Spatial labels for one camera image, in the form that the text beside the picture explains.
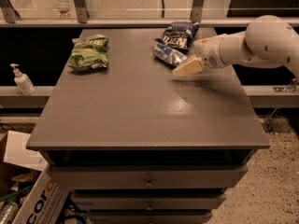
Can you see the white cardboard box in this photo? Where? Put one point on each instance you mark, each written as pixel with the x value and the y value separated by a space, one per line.
pixel 44 199

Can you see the metal bracket on ledge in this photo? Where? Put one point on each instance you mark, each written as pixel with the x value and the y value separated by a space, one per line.
pixel 291 87

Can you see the drawer knob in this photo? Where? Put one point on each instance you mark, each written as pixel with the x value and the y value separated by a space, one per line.
pixel 150 207
pixel 149 183

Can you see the silver blue redbull can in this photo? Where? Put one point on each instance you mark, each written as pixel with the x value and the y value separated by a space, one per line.
pixel 169 55

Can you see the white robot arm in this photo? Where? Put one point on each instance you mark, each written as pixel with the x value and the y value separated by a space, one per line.
pixel 267 42

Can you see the blue chip bag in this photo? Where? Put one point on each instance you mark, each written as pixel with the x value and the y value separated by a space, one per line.
pixel 179 35

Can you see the white pump dispenser bottle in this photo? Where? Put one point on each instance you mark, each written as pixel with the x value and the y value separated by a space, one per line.
pixel 23 82

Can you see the green chip bag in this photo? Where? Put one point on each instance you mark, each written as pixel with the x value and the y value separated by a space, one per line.
pixel 89 53

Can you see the grey drawer cabinet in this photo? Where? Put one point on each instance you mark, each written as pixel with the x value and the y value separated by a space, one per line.
pixel 105 132

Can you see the clear plastic bottle in box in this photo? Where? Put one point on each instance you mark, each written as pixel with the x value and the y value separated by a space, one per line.
pixel 8 213

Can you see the top drawer knob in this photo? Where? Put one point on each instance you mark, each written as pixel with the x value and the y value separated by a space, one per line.
pixel 149 183

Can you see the grey metal railing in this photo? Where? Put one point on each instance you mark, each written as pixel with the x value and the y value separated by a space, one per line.
pixel 141 13

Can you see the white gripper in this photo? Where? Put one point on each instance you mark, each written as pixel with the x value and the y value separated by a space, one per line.
pixel 207 52

